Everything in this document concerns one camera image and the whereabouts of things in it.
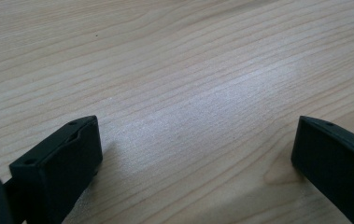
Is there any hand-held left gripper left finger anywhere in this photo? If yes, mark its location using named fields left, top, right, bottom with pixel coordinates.
left=8, top=115, right=104, bottom=224

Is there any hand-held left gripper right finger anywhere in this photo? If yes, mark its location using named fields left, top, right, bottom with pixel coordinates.
left=290, top=115, right=354, bottom=224

